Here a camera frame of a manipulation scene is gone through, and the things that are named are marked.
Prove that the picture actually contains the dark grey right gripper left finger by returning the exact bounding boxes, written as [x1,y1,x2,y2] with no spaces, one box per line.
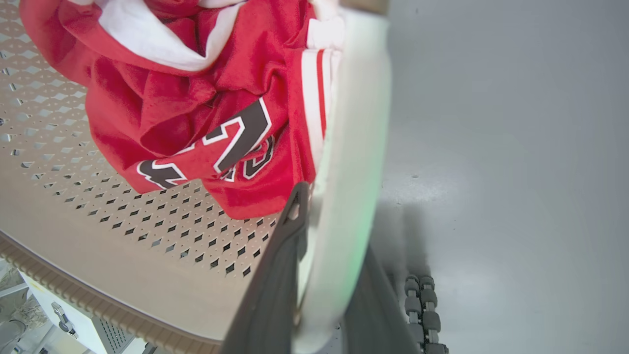
[220,181,311,354]

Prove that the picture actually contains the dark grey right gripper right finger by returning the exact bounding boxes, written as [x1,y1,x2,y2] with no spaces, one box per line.
[343,246,419,354]

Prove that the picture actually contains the beige perforated laundry basket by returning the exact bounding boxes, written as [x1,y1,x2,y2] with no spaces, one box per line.
[0,0,393,354]

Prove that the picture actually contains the red jersey with white trim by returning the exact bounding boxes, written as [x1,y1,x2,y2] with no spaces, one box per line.
[19,0,346,220]

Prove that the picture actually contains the white cabinet with latch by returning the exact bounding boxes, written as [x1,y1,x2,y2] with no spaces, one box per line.
[0,258,158,354]

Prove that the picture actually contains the grey roller wheel chain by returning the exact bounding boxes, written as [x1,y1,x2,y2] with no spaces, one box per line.
[404,275,450,354]

